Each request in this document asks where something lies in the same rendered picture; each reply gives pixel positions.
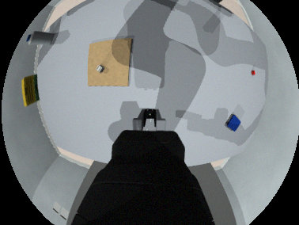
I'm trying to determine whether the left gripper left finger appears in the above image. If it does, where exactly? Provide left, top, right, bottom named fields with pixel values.
left=133, top=109, right=146, bottom=131

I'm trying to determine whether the black die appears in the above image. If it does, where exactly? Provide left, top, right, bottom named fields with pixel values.
left=146, top=109, right=155, bottom=119

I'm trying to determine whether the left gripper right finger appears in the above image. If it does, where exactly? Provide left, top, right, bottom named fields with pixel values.
left=155, top=109, right=166, bottom=131

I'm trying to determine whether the dark blue rounded rectangular block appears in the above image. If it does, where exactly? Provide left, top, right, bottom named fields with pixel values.
left=225, top=114, right=241, bottom=132

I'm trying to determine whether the grey bottle with blue cap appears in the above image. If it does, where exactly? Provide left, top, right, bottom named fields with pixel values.
left=26, top=32, right=54, bottom=45

